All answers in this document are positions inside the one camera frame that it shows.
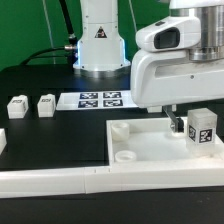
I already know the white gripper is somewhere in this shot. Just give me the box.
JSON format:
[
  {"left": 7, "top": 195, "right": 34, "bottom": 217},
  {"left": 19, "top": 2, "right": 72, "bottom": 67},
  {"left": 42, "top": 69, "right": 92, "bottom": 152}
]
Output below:
[{"left": 130, "top": 50, "right": 224, "bottom": 133}]

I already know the white square table top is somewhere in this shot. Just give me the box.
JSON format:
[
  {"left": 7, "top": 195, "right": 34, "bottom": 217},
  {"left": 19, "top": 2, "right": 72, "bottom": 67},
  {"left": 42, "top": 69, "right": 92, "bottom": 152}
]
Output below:
[{"left": 106, "top": 118, "right": 224, "bottom": 163}]

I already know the white U-shaped obstacle fence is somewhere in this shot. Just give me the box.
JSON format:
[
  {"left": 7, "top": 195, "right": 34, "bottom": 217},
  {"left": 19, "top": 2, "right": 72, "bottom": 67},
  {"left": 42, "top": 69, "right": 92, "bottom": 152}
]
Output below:
[{"left": 0, "top": 118, "right": 224, "bottom": 200}]

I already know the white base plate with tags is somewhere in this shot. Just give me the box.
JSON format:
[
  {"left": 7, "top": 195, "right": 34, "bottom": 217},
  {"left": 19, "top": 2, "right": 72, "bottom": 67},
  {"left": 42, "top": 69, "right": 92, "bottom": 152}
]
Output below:
[{"left": 56, "top": 90, "right": 136, "bottom": 111}]

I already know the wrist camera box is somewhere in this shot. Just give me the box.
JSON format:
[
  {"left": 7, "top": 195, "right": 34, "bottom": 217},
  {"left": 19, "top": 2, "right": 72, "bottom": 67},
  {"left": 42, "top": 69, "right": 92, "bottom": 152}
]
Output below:
[{"left": 136, "top": 16, "right": 201, "bottom": 52}]

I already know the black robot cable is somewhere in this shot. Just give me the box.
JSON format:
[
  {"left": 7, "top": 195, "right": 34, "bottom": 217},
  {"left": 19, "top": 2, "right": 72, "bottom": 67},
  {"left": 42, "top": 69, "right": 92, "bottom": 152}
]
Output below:
[{"left": 19, "top": 0, "right": 80, "bottom": 66}]

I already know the thin grey cable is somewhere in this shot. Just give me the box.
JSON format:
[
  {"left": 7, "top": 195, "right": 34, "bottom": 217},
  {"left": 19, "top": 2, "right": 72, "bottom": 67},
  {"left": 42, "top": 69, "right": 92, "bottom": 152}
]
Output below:
[{"left": 41, "top": 0, "right": 56, "bottom": 65}]

